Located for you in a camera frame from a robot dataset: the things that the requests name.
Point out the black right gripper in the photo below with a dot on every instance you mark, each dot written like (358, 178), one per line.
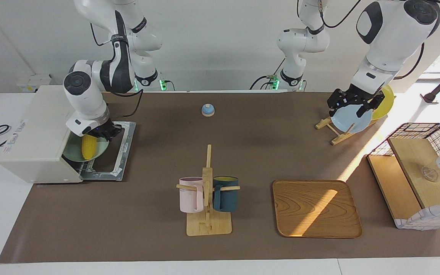
(107, 130)

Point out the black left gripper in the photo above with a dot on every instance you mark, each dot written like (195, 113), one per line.
(355, 96)

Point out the yellow corn cob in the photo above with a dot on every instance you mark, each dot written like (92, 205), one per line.
(89, 147)

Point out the pale green plate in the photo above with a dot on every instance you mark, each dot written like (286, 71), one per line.
(73, 151)

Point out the white toaster oven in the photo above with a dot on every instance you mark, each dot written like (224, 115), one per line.
(33, 133)

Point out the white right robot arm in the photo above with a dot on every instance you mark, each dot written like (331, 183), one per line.
(84, 95)

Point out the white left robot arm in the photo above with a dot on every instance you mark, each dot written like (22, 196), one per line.
(392, 34)

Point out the light blue plate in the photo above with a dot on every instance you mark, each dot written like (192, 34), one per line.
(348, 118)

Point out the wooden plate rack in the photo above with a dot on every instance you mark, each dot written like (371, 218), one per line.
(340, 139)

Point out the yellow plate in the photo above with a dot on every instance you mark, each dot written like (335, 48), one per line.
(386, 105)

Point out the brown table mat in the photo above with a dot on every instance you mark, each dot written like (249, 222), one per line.
(147, 160)

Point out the wooden two-tier shelf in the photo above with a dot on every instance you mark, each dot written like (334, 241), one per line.
(414, 160)

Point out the white power strip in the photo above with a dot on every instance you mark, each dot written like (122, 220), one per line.
(33, 84)

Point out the small blue call bell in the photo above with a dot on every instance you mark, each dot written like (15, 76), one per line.
(208, 110)

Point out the small glass bowl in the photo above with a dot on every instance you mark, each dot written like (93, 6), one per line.
(429, 174)

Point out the wooden tray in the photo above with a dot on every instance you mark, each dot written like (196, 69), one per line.
(315, 210)

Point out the pink mug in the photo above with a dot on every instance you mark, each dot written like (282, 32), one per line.
(189, 198)

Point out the white checked cloth liner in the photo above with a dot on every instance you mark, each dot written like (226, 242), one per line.
(430, 219)

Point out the dark teal mug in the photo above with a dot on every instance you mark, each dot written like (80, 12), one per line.
(227, 198)

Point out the wooden mug tree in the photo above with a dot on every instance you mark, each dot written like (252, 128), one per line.
(207, 225)

